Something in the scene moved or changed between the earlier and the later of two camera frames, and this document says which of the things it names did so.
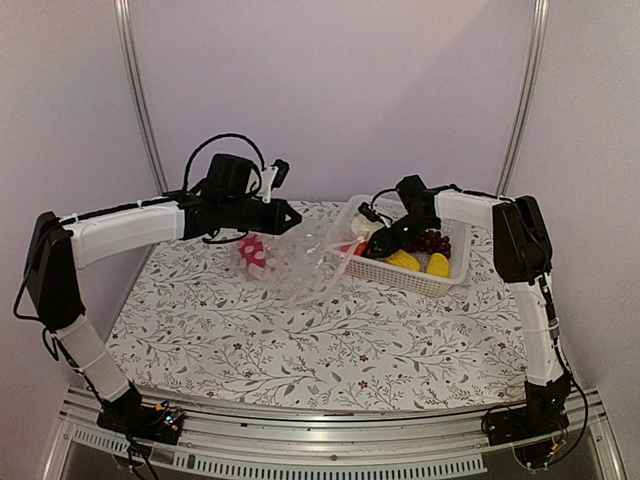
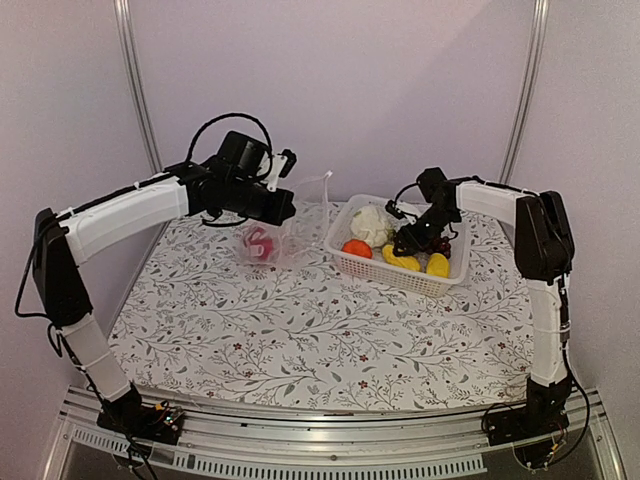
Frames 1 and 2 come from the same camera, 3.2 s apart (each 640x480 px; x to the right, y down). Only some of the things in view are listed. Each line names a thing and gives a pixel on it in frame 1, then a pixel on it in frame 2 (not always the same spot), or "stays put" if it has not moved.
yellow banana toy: x=404 y=259 stays put
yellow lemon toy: x=438 y=264 stays put
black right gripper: x=379 y=238 → x=415 y=241
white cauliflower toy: x=363 y=227 stays put
